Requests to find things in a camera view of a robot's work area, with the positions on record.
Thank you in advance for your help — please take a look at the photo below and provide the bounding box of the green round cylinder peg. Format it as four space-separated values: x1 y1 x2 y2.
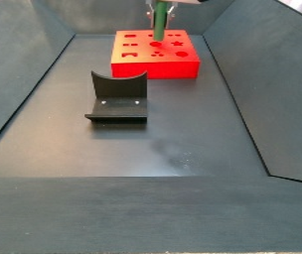
154 0 167 42

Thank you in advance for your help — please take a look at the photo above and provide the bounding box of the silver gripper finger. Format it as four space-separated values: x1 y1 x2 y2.
166 2 176 28
146 0 155 29

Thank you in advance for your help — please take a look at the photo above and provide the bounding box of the black curved holder bracket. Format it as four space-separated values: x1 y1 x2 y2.
84 72 148 121

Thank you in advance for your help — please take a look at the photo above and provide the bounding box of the red shape-sorting board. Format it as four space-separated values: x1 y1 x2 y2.
111 30 200 79

